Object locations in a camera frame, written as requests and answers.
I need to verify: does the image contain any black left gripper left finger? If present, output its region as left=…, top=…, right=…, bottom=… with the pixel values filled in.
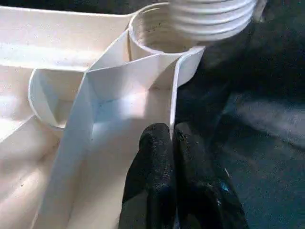
left=118, top=123, right=179, bottom=229

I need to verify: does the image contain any white plastic table leg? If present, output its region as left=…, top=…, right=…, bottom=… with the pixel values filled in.
left=169, top=0, right=258, bottom=42

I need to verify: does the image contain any white plastic table top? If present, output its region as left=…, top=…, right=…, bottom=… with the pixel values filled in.
left=0, top=2, right=207, bottom=229

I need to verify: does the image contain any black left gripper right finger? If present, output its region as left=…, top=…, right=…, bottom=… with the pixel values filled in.
left=172, top=121, right=249, bottom=229

